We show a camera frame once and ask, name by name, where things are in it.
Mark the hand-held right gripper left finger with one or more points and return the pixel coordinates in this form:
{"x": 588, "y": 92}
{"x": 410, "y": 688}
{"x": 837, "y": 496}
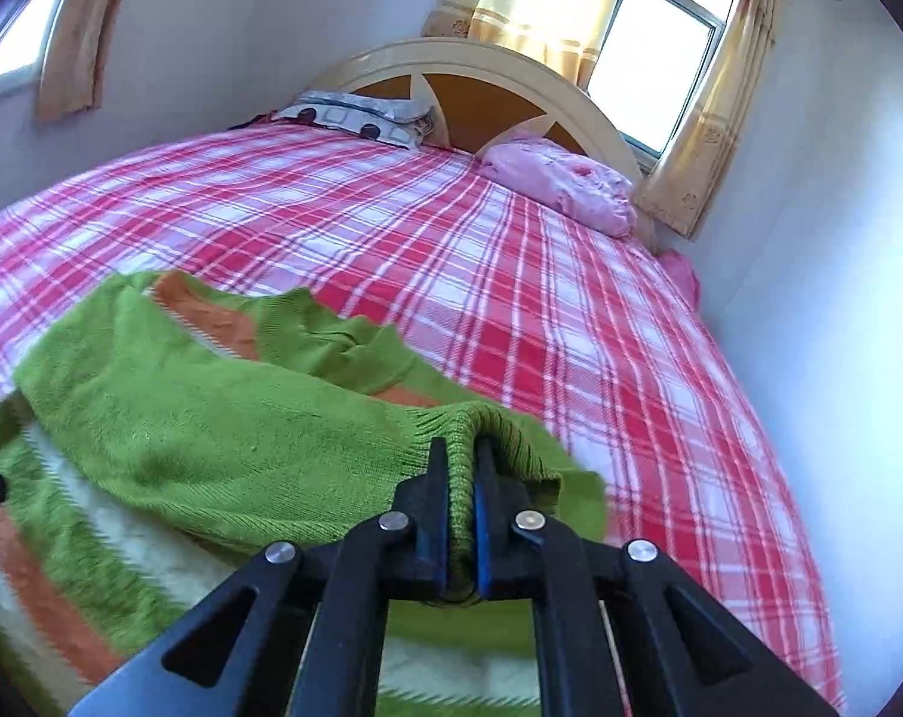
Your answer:
{"x": 429, "y": 530}

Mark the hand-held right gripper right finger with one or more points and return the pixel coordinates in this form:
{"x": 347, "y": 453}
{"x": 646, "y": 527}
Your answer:
{"x": 483, "y": 538}

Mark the green striped knit sweater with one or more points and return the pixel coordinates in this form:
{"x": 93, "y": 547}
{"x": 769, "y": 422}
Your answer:
{"x": 198, "y": 418}

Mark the red plaid bed sheet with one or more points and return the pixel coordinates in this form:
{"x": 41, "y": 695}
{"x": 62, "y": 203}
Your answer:
{"x": 496, "y": 276}

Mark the pink cloth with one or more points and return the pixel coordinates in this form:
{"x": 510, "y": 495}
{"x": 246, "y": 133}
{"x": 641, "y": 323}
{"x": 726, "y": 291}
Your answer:
{"x": 681, "y": 276}

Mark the pink pillow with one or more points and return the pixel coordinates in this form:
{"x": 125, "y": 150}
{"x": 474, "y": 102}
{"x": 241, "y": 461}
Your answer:
{"x": 556, "y": 179}

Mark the grey patterned pillow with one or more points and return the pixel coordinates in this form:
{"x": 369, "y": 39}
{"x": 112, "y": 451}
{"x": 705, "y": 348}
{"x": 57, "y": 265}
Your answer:
{"x": 354, "y": 116}

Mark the cream wooden headboard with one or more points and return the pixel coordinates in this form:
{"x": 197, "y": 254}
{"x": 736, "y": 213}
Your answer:
{"x": 496, "y": 101}

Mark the window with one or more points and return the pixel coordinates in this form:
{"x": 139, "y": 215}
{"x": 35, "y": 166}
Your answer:
{"x": 22, "y": 37}
{"x": 653, "y": 60}

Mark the yellow curtain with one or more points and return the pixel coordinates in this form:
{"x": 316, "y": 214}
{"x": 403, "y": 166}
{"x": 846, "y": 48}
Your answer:
{"x": 82, "y": 30}
{"x": 526, "y": 0}
{"x": 720, "y": 112}

